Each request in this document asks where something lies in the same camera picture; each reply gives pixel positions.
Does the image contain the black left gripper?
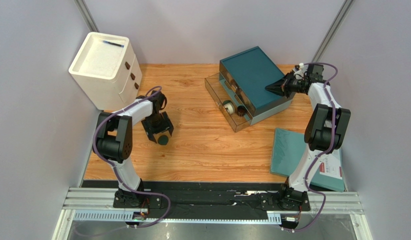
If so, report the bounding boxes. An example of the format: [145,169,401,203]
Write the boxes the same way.
[141,111,174,143]

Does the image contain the white paper label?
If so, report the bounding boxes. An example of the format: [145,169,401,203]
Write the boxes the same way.
[319,155,343,180]

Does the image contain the teal drawer organizer box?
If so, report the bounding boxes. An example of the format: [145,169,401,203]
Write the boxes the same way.
[219,46,295,126]

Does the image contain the black-lid powder jar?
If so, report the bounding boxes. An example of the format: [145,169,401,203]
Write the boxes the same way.
[223,104,236,115]

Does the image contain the dark brown small jar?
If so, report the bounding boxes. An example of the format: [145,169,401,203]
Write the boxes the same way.
[236,105,247,117]

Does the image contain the white three-drawer cabinet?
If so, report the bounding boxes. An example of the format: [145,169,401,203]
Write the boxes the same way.
[68,32,143,111]

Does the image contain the dark green round disc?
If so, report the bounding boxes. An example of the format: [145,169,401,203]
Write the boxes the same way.
[157,134,169,146]

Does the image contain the aluminium mounting rail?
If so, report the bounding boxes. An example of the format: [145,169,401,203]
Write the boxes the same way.
[63,188,364,225]

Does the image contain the transparent drawer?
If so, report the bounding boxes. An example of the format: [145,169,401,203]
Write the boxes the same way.
[204,73,253,133]

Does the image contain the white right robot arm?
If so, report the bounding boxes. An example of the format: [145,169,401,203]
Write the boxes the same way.
[265,62,351,210]

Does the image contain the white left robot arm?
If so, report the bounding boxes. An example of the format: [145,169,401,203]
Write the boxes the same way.
[92,90,174,208]

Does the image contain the teal flat box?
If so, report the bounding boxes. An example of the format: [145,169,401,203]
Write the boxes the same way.
[270,128,345,192]

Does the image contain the black pen on cabinet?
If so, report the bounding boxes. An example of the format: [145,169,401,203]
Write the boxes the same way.
[102,40,125,48]

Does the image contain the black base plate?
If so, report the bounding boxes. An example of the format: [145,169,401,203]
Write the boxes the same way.
[112,189,311,211]

